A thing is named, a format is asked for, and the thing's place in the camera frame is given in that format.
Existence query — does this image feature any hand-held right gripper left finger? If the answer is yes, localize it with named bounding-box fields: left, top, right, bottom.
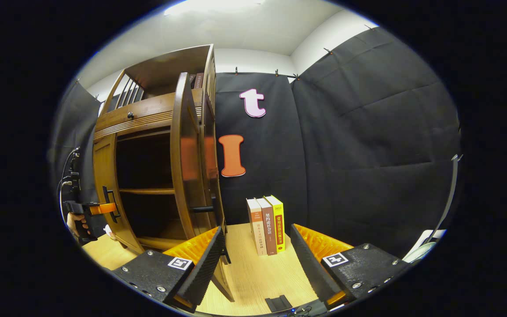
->
left=111, top=225, right=227, bottom=314

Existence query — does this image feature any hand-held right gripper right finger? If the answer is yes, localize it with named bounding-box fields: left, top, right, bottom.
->
left=289, top=223, right=413, bottom=311

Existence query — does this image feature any wooden shoe cabinet door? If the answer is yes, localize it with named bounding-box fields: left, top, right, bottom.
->
left=92, top=132, right=145, bottom=256
left=169, top=72, right=237, bottom=302

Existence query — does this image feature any wooden double-door shoe cabinet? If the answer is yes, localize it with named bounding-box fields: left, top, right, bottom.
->
left=91, top=44, right=237, bottom=302

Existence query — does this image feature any wooden inner shelf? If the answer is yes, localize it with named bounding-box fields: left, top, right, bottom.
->
left=119, top=188, right=176, bottom=195

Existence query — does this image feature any yellow standing book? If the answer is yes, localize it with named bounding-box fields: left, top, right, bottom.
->
left=264, top=195, right=286, bottom=253

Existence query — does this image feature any brown standing book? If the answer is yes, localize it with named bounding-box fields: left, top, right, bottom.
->
left=256, top=197, right=278, bottom=256

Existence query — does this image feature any white round object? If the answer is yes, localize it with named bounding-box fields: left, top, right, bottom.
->
left=403, top=229, right=447, bottom=264

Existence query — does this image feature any black backdrop cloth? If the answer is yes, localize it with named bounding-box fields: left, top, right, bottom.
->
left=50, top=27, right=462, bottom=260

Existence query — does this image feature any grey curved metal bar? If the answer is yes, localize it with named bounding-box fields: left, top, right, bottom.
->
left=424, top=154, right=463, bottom=245

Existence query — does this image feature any large ceiling light panel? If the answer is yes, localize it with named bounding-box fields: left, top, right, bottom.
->
left=164, top=0, right=266, bottom=18

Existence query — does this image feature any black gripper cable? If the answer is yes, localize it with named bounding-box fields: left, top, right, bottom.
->
left=56, top=147, right=81, bottom=221

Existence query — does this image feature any small black bracket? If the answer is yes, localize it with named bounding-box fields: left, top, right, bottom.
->
left=265, top=295, right=293, bottom=313

